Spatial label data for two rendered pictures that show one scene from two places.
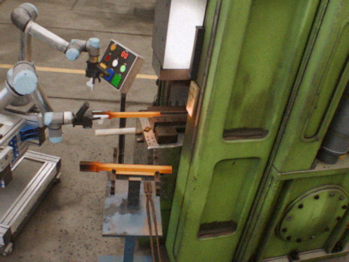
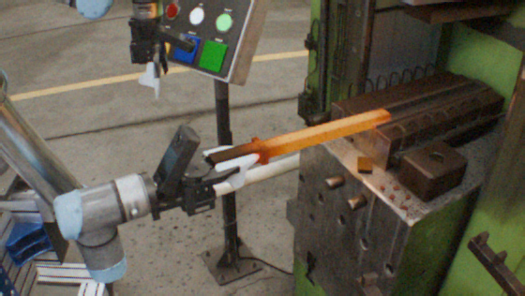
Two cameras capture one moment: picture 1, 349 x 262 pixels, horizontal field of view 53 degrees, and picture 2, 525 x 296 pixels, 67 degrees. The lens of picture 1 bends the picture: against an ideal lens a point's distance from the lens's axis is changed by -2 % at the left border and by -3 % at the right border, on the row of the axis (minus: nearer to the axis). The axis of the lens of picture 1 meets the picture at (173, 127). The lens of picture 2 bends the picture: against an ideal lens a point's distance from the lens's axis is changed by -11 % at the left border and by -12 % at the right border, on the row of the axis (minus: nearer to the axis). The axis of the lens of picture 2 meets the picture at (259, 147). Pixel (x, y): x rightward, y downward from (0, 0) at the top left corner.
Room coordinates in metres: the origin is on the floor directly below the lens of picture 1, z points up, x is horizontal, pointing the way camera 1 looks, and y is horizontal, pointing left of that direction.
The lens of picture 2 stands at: (1.13, 0.48, 1.48)
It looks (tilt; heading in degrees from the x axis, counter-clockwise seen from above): 35 degrees down; 351
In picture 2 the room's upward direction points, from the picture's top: straight up
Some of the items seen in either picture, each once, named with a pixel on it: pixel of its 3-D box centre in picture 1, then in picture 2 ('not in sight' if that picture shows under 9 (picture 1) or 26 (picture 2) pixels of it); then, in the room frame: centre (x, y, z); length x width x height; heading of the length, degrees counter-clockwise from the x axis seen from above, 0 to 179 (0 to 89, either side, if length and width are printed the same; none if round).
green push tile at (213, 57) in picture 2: (116, 80); (214, 56); (2.23, 0.44, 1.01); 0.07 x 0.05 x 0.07; 45
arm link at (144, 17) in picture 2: (94, 58); (147, 9); (2.22, 0.60, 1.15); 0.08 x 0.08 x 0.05
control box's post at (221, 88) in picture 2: (121, 124); (225, 161); (2.39, 0.41, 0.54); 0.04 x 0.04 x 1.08; 20
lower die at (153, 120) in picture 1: (182, 116); (423, 110); (1.96, -0.05, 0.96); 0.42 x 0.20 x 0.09; 110
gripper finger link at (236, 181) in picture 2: (101, 119); (237, 173); (1.74, 0.43, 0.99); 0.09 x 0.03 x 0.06; 107
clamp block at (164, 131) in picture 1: (166, 135); (433, 170); (1.74, 0.03, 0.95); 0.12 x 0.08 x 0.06; 110
